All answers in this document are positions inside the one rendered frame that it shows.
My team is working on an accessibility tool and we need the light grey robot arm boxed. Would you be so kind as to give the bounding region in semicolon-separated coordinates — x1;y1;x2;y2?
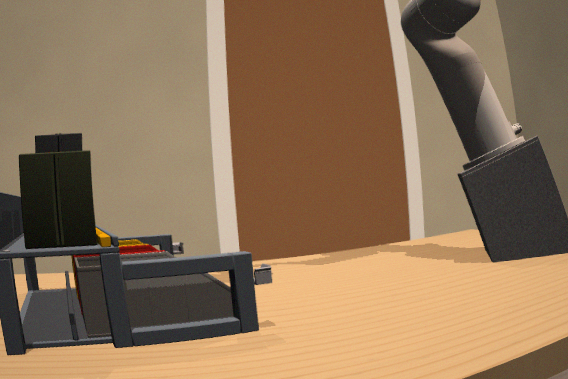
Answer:
401;0;525;170

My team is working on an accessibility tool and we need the red bin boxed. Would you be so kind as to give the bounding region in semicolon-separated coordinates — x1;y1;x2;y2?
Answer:
73;245;164;301

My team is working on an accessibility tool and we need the yellow long thin bar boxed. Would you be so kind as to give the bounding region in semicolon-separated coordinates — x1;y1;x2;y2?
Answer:
96;228;111;247

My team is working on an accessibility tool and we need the dark grey metal shelf frame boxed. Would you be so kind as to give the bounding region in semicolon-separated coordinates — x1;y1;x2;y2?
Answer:
0;192;272;355

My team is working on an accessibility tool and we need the yellow open bin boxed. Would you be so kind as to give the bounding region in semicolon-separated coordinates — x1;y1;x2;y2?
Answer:
71;240;149;297

